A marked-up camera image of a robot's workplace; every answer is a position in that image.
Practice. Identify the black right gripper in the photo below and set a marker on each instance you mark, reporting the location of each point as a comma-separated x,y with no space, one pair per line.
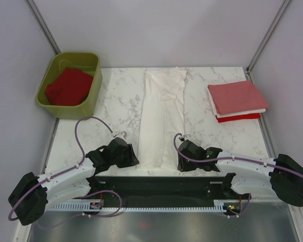
182,166

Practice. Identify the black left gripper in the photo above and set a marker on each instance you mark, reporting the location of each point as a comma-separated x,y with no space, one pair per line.
131,160

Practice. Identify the white printed t-shirt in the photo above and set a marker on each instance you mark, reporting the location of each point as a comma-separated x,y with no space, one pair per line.
162,118

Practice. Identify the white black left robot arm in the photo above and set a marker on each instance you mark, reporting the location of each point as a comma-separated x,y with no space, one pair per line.
34,195

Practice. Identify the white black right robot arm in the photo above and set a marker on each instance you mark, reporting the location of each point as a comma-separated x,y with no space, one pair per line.
243,176

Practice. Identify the pink folded t-shirt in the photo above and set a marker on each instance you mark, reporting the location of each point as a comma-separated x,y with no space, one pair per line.
237,97

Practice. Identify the red folded t-shirt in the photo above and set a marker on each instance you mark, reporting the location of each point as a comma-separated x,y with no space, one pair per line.
238,117

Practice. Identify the olive green plastic bin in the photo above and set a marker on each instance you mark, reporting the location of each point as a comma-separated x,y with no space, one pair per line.
84,61

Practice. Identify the dark red t-shirt in bin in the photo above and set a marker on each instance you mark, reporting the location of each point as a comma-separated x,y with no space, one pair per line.
70,88

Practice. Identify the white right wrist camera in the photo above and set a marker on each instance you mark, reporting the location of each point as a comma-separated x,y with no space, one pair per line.
182,138

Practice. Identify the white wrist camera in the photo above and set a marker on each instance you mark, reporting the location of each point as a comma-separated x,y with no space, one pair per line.
123,135
182,138

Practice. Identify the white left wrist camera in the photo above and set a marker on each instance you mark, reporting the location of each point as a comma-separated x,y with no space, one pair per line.
123,135

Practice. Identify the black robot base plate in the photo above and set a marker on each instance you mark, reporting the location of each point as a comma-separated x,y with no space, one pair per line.
161,191

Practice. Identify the right aluminium frame post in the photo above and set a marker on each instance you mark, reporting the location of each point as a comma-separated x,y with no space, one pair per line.
273,26

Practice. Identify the aluminium frame post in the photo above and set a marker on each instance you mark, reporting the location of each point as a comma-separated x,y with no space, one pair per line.
273,26
43,26

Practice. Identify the left aluminium frame post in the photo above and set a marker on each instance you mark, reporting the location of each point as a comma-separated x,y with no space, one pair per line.
43,26

